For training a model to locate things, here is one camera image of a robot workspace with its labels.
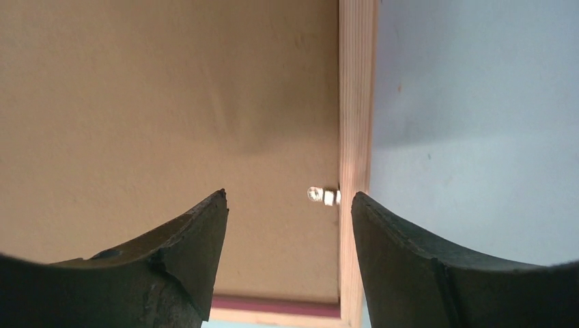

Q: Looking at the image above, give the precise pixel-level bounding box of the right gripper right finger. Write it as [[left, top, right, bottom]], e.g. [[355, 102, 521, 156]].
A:
[[352, 192, 578, 327]]

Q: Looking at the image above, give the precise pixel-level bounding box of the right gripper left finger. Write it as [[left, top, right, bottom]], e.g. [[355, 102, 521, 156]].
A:
[[1, 190, 229, 327]]

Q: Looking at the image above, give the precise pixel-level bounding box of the orange wooden picture frame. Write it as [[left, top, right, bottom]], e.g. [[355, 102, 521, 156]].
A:
[[210, 1, 380, 327]]

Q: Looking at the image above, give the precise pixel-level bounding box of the brown backing board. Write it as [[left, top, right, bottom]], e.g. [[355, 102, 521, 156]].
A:
[[1, 1, 339, 303]]

